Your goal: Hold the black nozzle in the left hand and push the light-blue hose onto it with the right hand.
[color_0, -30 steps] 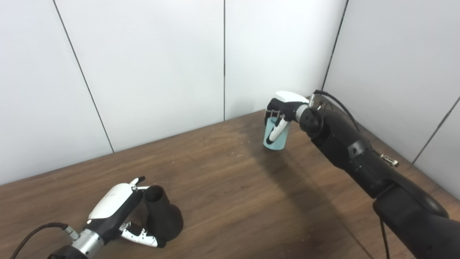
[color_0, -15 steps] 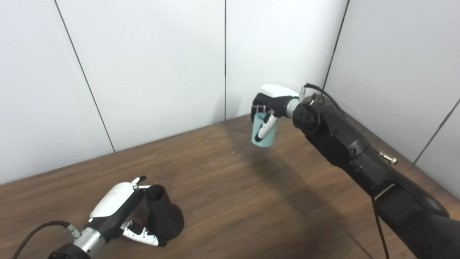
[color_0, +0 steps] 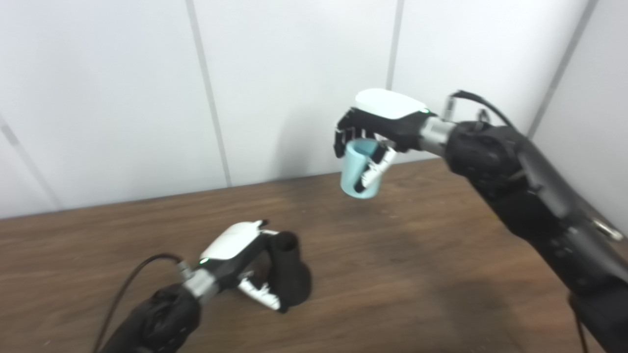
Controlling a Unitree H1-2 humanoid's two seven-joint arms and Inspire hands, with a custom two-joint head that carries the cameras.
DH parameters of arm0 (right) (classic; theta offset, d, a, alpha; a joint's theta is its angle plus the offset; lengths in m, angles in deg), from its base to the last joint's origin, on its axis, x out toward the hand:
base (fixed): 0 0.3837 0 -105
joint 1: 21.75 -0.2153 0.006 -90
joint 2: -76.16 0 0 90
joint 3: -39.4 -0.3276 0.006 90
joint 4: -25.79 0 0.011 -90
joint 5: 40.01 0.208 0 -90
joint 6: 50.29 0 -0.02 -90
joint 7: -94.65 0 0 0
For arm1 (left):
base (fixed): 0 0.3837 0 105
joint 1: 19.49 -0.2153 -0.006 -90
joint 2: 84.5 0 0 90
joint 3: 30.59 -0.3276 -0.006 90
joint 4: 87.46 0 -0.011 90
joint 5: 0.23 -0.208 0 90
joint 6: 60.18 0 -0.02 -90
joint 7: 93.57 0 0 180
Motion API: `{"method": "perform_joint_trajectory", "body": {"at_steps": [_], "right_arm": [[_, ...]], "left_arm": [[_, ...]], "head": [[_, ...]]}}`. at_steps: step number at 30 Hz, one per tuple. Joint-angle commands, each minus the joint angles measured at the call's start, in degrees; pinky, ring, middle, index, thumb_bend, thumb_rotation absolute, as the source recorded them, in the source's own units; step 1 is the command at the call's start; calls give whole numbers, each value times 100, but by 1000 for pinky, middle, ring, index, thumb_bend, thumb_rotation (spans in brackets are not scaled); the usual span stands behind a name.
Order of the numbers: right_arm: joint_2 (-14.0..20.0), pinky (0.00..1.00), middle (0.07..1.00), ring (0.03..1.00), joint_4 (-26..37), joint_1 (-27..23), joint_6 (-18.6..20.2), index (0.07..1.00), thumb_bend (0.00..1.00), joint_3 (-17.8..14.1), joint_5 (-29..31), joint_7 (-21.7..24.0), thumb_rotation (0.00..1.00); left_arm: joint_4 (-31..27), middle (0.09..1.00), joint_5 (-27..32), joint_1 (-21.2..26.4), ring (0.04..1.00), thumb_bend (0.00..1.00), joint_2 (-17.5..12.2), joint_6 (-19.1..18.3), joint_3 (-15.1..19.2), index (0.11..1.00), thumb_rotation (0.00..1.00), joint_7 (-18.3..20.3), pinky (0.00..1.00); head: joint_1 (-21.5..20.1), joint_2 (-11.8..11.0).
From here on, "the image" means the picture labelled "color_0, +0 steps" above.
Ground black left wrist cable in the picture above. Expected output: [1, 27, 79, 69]
[93, 253, 192, 353]

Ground light-blue hose piece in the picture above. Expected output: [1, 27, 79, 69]
[340, 138, 388, 199]

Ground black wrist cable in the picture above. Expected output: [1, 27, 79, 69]
[444, 90, 516, 129]
[93, 253, 192, 353]

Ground black flared nozzle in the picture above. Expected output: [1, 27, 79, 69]
[265, 231, 312, 309]

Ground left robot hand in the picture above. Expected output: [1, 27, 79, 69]
[196, 219, 290, 313]

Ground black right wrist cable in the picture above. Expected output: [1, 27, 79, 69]
[444, 90, 516, 129]

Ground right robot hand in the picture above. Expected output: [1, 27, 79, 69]
[334, 88, 437, 193]

